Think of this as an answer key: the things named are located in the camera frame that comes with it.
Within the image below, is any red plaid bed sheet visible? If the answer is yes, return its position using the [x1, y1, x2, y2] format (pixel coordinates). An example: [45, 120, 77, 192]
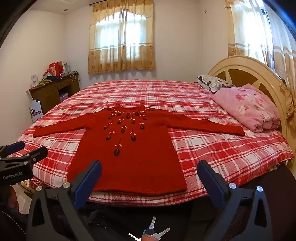
[9, 79, 294, 207]

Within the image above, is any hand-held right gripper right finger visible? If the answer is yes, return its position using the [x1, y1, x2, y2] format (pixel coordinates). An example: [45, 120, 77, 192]
[196, 160, 273, 241]

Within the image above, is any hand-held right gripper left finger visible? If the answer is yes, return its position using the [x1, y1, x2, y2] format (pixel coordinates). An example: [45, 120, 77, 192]
[26, 159, 102, 241]

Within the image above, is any beige floral window curtain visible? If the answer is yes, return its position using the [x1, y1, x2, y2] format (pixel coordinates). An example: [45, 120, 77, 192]
[88, 0, 155, 75]

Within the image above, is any cream wooden headboard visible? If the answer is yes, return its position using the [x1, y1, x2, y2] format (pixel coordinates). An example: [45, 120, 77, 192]
[208, 56, 296, 160]

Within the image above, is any dark curtain rod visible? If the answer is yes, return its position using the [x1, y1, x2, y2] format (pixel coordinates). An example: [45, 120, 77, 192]
[90, 0, 130, 6]

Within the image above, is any grey patterned pillow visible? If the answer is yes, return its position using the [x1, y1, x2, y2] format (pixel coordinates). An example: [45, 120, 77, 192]
[196, 75, 236, 93]

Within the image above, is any bunch of keys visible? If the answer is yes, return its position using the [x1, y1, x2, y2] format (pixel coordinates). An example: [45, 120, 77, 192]
[128, 216, 171, 241]

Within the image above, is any brown wooden desk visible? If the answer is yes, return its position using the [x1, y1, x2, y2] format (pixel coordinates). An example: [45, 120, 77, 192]
[29, 72, 80, 108]

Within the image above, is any beige sheer window curtain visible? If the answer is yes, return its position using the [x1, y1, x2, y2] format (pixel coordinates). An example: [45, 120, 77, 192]
[225, 0, 296, 121]

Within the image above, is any red knitted sweater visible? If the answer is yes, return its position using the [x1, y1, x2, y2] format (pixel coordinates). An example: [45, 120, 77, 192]
[32, 105, 245, 197]

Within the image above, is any pink floral quilt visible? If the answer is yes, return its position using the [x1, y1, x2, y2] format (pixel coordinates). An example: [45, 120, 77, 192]
[211, 83, 281, 133]

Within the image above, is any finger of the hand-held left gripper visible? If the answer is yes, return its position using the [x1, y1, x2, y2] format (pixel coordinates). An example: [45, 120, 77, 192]
[13, 146, 48, 168]
[0, 141, 25, 157]

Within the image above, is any white paper bag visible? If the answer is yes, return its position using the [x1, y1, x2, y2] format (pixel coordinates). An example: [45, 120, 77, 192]
[29, 100, 43, 122]

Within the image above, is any red gift bag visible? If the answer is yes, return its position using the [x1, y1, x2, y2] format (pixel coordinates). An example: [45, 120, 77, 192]
[48, 62, 64, 76]

